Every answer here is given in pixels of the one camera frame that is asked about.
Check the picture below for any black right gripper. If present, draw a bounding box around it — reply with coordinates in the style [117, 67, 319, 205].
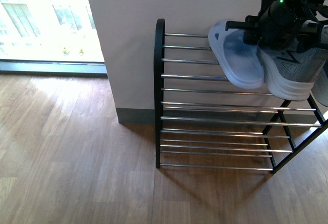
[225, 0, 327, 47]

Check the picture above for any light blue slipper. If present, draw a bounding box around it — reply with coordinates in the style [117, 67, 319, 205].
[208, 20, 264, 89]

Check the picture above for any grey knit sneaker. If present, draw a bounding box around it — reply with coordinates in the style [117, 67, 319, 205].
[257, 20, 328, 101]
[312, 63, 327, 107]

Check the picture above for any black metal shoe rack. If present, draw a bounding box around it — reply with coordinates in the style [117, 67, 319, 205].
[154, 19, 327, 173]

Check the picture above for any dark window frame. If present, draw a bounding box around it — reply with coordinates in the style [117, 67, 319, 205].
[1, 59, 108, 78]

